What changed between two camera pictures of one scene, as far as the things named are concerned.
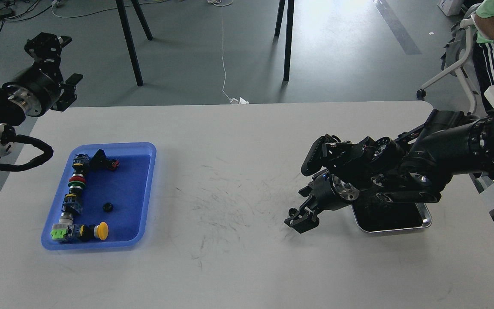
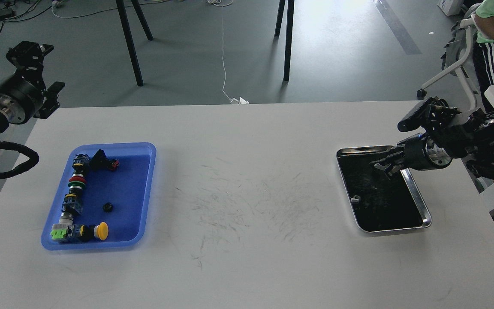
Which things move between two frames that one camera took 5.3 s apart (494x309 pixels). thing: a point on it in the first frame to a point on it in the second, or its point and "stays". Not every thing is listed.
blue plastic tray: (120, 197) stays
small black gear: (108, 207) stays
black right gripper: (329, 192) to (415, 157)
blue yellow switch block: (79, 162) stays
